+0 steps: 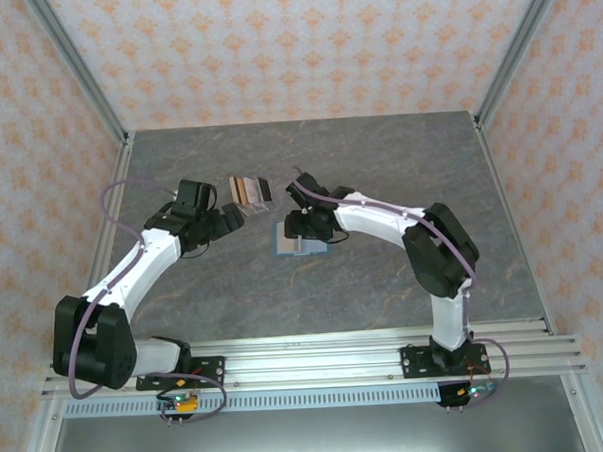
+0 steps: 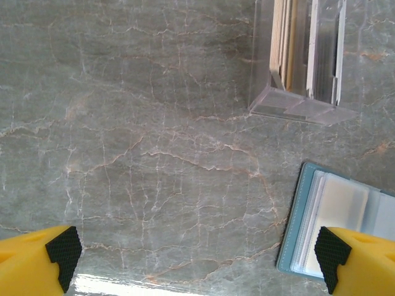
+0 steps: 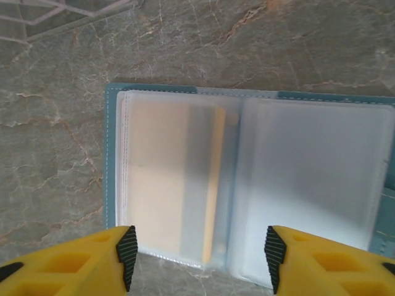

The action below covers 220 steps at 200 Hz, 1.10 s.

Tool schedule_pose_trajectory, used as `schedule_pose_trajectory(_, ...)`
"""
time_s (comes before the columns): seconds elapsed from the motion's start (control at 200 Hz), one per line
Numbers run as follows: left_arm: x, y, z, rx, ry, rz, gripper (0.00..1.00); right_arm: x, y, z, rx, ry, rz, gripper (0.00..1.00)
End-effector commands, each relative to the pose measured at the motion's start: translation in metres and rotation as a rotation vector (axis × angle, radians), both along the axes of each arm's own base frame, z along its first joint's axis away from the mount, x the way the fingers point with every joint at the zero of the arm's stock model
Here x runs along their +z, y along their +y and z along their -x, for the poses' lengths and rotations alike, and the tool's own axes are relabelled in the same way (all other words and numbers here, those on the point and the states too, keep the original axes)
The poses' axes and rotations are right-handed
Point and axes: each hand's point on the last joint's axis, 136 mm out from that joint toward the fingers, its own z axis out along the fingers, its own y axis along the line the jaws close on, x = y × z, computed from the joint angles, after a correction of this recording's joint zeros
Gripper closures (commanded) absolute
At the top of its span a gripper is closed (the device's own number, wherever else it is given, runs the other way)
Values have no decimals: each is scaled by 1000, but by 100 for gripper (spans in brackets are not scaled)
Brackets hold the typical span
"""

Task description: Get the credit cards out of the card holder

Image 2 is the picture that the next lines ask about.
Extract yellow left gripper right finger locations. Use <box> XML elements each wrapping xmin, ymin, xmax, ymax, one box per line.
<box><xmin>314</xmin><ymin>226</ymin><xmax>395</xmax><ymax>296</ymax></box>

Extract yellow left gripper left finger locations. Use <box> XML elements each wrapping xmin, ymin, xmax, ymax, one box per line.
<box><xmin>0</xmin><ymin>224</ymin><xmax>83</xmax><ymax>296</ymax></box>

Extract teal card holder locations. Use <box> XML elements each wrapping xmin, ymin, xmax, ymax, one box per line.
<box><xmin>276</xmin><ymin>162</ymin><xmax>395</xmax><ymax>282</ymax></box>

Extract clear acrylic card box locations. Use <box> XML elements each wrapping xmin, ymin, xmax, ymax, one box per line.
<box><xmin>247</xmin><ymin>0</ymin><xmax>359</xmax><ymax>126</ymax></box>

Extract beige card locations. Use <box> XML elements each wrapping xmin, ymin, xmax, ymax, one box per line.
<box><xmin>268</xmin><ymin>0</ymin><xmax>299</xmax><ymax>92</ymax></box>

